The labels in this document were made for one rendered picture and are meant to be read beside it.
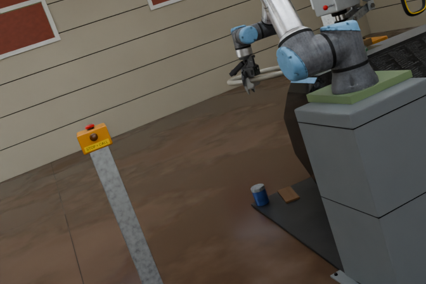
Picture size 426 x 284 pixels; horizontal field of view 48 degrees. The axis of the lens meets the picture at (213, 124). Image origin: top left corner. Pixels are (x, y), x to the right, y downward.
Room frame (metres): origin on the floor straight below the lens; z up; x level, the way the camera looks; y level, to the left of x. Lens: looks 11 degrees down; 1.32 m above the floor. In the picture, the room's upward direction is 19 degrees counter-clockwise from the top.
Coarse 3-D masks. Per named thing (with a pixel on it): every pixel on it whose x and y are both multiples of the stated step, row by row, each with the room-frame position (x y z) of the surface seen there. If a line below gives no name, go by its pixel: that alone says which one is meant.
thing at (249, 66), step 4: (248, 56) 2.67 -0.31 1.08; (252, 56) 2.66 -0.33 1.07; (244, 60) 2.69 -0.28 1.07; (248, 60) 2.67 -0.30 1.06; (252, 60) 2.65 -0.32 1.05; (248, 64) 2.68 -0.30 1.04; (252, 64) 2.66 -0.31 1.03; (244, 68) 2.67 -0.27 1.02; (248, 68) 2.66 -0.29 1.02; (252, 68) 2.64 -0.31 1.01; (256, 68) 2.67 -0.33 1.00; (244, 72) 2.68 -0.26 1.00; (248, 72) 2.67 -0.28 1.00; (252, 72) 2.66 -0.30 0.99; (256, 72) 2.66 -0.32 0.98; (260, 72) 2.70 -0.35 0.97; (248, 76) 2.68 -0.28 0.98; (252, 76) 2.65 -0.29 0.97
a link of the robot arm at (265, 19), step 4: (264, 12) 2.50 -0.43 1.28; (264, 16) 2.52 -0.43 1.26; (264, 20) 2.53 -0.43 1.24; (268, 20) 2.52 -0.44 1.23; (260, 24) 2.56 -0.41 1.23; (264, 24) 2.55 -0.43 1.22; (268, 24) 2.53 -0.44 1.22; (260, 28) 2.55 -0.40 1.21; (264, 28) 2.55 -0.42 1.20; (268, 28) 2.55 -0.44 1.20; (272, 28) 2.55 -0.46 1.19; (264, 32) 2.55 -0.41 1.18; (268, 32) 2.56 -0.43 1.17; (272, 32) 2.57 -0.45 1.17; (264, 36) 2.57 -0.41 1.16; (268, 36) 2.58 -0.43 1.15
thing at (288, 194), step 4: (284, 188) 3.33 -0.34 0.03; (288, 188) 3.30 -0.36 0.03; (280, 192) 3.29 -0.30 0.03; (284, 192) 3.26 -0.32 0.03; (288, 192) 3.24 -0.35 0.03; (292, 192) 3.21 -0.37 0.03; (284, 196) 3.20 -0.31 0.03; (288, 196) 3.17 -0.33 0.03; (292, 196) 3.15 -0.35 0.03; (296, 196) 3.12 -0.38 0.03; (284, 200) 3.15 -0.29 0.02; (288, 200) 3.10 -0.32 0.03; (292, 200) 3.10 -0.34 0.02
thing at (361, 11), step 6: (354, 6) 3.26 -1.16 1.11; (360, 6) 3.27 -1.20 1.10; (366, 6) 3.15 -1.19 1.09; (372, 6) 3.12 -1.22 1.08; (348, 12) 3.23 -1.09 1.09; (354, 12) 3.25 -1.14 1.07; (360, 12) 3.13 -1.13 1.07; (366, 12) 3.15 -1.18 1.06; (348, 18) 3.10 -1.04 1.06; (354, 18) 3.09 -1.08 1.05
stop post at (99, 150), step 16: (96, 128) 1.89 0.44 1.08; (80, 144) 1.86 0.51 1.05; (96, 144) 1.87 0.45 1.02; (96, 160) 1.88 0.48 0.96; (112, 160) 1.89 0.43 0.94; (112, 176) 1.89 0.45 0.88; (112, 192) 1.88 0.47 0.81; (112, 208) 1.88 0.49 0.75; (128, 208) 1.89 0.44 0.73; (128, 224) 1.89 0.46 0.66; (128, 240) 1.88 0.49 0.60; (144, 240) 1.89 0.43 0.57; (144, 256) 1.89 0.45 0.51; (144, 272) 1.88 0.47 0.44
